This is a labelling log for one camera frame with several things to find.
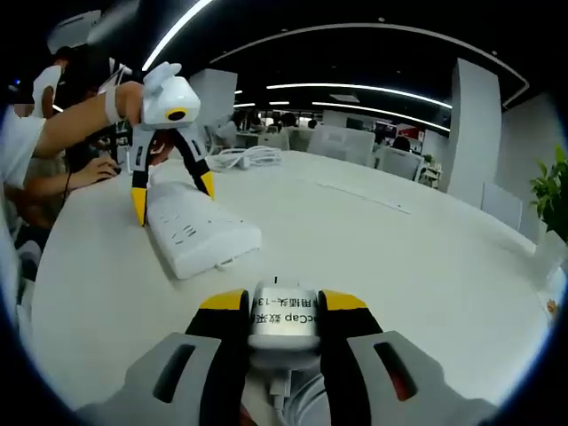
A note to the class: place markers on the long ceiling light strip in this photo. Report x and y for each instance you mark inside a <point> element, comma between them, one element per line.
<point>175,33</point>

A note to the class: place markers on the white wristband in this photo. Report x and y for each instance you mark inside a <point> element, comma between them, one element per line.
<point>113,104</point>

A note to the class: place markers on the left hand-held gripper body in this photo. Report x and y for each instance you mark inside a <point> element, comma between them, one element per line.
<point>166,100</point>

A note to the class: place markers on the white office chair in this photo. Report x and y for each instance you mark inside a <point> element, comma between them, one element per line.
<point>399,162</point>

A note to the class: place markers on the white power strip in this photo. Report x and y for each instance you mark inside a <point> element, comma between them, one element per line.
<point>195,231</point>

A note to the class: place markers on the white plant pot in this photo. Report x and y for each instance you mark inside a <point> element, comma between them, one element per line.
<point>550,262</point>

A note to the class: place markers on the green potted plant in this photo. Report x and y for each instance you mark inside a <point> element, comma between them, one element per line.
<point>552,195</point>

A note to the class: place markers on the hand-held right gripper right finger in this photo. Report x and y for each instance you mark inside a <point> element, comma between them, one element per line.
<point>390,381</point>

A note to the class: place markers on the person's left hand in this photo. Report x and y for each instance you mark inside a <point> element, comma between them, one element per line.
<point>132,101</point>

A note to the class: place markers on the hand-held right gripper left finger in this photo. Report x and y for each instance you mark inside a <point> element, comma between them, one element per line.
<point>177,381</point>

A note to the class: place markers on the curved ceiling light strip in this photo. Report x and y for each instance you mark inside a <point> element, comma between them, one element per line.
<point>355,91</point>

